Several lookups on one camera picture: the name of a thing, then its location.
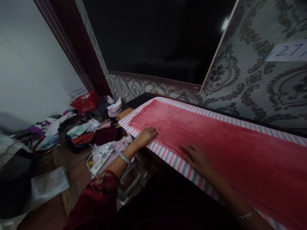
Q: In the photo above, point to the white steam iron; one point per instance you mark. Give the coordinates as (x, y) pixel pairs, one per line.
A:
(103, 155)

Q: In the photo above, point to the person's right fingers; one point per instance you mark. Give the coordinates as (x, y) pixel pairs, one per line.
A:
(189, 151)

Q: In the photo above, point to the large black screen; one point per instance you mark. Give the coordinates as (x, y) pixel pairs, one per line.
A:
(156, 36)

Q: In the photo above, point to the dark red door frame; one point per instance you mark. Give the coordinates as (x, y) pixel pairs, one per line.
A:
(72, 36)

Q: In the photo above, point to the white paper sign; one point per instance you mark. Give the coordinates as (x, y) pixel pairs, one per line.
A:
(287, 53)

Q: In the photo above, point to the brown cardboard piece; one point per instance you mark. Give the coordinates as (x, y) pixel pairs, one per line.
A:
(125, 113)

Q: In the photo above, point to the white plastic bag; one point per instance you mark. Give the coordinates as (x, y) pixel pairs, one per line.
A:
(50, 184)

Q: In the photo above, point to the red plastic basket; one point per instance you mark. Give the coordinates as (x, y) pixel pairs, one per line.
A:
(85, 101)

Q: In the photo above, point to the pile of clothes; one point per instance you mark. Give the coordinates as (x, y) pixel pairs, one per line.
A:
(81, 134)

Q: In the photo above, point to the red fleece cloth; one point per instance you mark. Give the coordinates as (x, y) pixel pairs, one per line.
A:
(215, 129)

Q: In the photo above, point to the pink grey striped cloth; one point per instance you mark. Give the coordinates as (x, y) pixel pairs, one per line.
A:
(168, 155)

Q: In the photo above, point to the white polka-dot cloth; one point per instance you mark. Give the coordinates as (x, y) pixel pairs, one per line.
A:
(115, 109)

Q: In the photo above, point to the person's right hand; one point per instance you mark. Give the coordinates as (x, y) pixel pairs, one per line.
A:
(199, 161)

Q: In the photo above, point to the black round bin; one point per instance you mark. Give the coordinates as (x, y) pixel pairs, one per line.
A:
(14, 182)

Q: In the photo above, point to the person's left fingers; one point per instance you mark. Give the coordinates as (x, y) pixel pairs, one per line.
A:
(153, 132)

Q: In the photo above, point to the white plastic stool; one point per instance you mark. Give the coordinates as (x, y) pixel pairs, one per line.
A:
(134, 177)

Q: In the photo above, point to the person's left hand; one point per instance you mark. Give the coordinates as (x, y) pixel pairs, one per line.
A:
(145, 136)

